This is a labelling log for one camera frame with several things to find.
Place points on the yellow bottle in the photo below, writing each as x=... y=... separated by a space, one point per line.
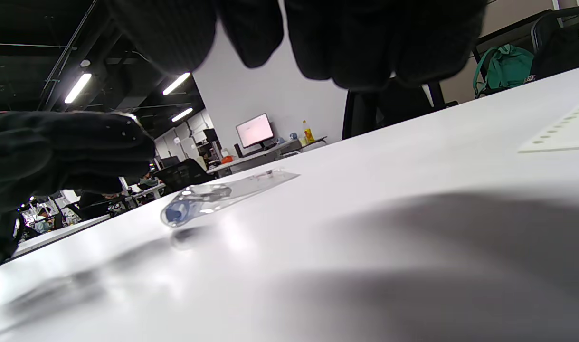
x=308 y=133

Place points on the person's right hand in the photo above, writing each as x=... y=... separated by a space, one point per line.
x=365 y=38

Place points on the person's left hand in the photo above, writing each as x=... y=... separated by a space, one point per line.
x=56 y=152

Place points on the computer monitor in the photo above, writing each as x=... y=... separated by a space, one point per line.
x=254 y=130

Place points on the black office chair chrome base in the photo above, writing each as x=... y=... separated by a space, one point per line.
x=365 y=114

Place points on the ceiling tube light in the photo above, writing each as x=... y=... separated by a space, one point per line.
x=182 y=115
x=78 y=88
x=176 y=83

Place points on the green backpack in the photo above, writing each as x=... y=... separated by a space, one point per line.
x=505 y=66

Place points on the lined loose-leaf paper stack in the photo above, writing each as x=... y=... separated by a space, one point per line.
x=567 y=133

